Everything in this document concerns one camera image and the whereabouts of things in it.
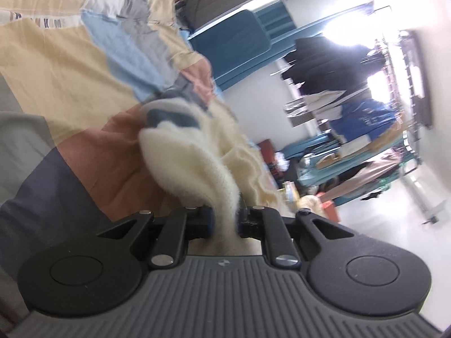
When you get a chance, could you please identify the cream fleece sweater blue stripes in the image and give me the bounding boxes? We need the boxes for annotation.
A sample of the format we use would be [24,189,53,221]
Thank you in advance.
[138,91,290,255]

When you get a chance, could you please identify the orange cardboard box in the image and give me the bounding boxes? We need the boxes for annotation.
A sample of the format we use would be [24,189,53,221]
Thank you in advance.
[317,192,340,223]

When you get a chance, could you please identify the cream pile of bedding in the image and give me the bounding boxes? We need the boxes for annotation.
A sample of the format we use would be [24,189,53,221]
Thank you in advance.
[297,195,324,216]

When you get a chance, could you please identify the pink hanging coat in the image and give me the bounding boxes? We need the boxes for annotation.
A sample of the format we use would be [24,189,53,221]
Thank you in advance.
[318,149,415,205]

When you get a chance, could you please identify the red storage box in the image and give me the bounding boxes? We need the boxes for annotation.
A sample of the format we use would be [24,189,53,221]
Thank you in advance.
[257,139,277,174]

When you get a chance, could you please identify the blue white varsity jacket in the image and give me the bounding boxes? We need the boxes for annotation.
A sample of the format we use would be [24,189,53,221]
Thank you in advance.
[324,99,397,142]

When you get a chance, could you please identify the striped hanging garment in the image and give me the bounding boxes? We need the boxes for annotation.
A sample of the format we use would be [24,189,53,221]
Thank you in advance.
[284,98,315,127]

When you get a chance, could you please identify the patchwork pastel quilt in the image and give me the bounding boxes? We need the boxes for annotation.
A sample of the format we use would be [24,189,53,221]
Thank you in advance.
[1,0,214,330]

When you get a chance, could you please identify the blue curtain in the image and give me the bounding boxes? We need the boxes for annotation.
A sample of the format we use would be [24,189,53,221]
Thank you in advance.
[255,2,373,44]

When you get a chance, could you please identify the blue upholstered chair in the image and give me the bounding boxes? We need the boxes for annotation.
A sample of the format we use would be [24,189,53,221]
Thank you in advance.
[190,10,271,90]

